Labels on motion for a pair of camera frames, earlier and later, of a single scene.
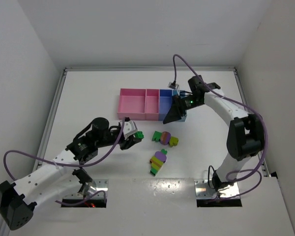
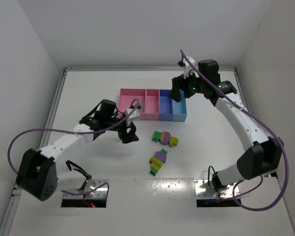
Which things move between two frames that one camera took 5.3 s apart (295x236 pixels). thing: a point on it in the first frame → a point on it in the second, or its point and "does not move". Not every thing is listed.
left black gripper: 126,142 → 124,130
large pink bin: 132,103 does not move
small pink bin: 152,104 does not move
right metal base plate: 203,190 does not move
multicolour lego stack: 165,138 does not move
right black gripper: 180,108 → 178,83
